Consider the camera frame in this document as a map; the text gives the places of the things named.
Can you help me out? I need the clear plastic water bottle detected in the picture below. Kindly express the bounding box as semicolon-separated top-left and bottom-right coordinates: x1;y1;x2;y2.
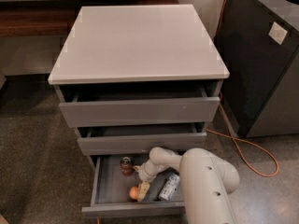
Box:
158;174;180;201

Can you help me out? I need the black trash bin cabinet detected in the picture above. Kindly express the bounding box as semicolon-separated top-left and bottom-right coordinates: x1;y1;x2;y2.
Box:
215;0;299;137

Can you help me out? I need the dark wooden bench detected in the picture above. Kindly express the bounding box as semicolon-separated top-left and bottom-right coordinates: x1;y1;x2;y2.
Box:
0;0;178;37

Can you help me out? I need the red soda can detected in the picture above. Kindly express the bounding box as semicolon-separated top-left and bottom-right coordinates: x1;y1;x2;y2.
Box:
120;157;133;176

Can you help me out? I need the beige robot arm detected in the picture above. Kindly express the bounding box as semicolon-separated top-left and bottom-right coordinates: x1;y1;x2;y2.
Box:
134;147;240;224

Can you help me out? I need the white label sticker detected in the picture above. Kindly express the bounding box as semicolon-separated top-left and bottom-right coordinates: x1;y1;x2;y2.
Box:
269;22;288;45

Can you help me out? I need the grey drawer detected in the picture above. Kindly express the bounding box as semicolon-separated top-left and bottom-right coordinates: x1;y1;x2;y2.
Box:
78;123;206;156
82;155;185;218
59;89;220;127

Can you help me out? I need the orange fruit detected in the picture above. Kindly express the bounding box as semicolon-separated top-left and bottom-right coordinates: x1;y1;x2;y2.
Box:
129;186;139;201

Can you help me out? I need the grey drawer cabinet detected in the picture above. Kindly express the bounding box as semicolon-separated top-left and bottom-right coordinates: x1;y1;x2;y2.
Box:
48;4;231;166

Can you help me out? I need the grey top drawer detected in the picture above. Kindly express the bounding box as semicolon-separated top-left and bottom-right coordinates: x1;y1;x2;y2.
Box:
59;89;220;127

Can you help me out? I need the grey middle drawer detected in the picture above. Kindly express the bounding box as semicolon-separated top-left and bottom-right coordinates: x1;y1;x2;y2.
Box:
78;123;206;156

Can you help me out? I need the grey bottom drawer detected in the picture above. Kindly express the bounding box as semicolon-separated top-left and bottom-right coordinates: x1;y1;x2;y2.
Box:
82;155;185;218

